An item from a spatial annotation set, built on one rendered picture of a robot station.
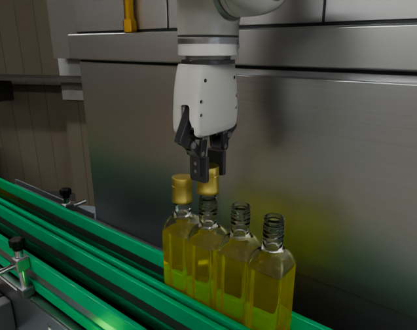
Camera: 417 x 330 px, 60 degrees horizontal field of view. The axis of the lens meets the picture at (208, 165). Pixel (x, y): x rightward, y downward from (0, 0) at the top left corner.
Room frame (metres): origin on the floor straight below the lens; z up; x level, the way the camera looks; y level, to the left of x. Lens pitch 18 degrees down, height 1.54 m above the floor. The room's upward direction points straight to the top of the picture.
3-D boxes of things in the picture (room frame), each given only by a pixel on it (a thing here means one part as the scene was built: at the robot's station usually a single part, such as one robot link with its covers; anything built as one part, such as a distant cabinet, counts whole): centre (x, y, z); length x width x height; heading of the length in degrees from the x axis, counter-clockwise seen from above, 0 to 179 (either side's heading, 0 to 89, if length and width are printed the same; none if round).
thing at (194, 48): (0.53, 0.00, 1.53); 0.09 x 0.08 x 0.03; 142
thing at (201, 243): (0.53, 0.00, 1.16); 0.06 x 0.06 x 0.21; 52
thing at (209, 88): (0.53, 0.00, 1.47); 0.10 x 0.07 x 0.11; 142
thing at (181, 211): (0.56, 0.04, 1.29); 0.03 x 0.03 x 0.05
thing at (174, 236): (0.56, 0.04, 1.16); 0.06 x 0.06 x 0.21; 53
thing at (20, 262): (0.61, 0.39, 1.11); 0.07 x 0.04 x 0.13; 142
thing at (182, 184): (0.56, 0.04, 1.31); 0.04 x 0.04 x 0.04
